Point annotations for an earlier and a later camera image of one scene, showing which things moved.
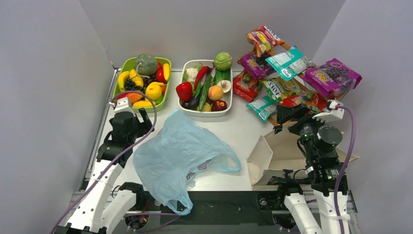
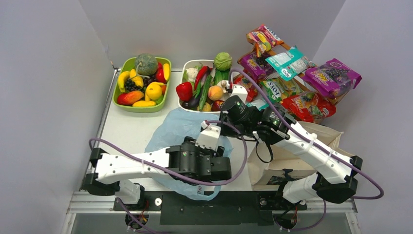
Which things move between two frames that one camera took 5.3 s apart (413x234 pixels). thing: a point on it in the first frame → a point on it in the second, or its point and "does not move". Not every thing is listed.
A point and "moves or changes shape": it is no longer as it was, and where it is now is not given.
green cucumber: [205, 92] does not move
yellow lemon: [153, 90] does not move
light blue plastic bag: [181, 151] moves or changes shape
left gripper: [144, 126] → [212, 153]
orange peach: [215, 92] does not move
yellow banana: [122, 77] does not move
